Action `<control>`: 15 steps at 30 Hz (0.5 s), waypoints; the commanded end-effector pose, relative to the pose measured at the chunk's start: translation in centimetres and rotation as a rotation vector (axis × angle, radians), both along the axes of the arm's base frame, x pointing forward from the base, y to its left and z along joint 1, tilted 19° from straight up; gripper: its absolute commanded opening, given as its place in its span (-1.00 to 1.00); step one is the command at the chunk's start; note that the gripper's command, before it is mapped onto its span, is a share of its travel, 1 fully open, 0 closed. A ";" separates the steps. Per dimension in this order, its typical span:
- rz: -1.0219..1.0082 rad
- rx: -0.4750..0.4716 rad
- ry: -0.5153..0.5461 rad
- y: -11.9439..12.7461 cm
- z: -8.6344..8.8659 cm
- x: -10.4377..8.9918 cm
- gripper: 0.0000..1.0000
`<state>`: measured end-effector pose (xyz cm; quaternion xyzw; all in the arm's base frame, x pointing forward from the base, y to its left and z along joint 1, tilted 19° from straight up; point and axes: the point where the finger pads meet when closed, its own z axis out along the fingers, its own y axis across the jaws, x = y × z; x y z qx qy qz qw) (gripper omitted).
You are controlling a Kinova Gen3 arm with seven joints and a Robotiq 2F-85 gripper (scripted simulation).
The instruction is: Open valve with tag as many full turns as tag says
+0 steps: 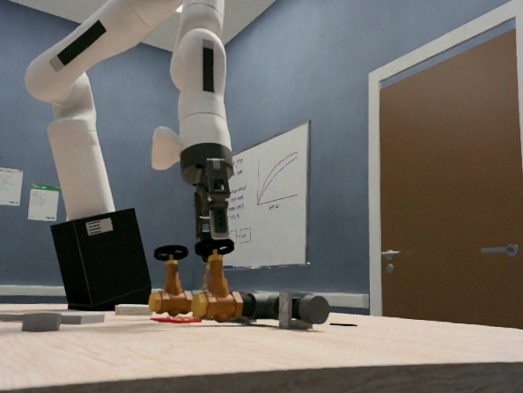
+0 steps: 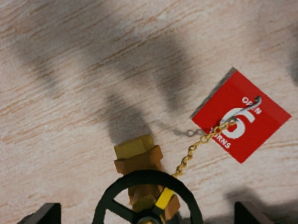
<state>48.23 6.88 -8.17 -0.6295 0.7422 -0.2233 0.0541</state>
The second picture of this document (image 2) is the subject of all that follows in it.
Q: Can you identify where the red tag with gold chain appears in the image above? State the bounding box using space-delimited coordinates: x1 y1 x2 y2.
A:
171 70 291 178

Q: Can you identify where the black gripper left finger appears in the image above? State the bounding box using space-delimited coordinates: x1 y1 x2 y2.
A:
17 203 62 224

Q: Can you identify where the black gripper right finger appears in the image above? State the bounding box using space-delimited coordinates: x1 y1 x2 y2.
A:
234 202 280 224

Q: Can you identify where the brass valve manifold with black handwheels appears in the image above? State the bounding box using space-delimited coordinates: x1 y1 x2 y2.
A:
92 134 203 224

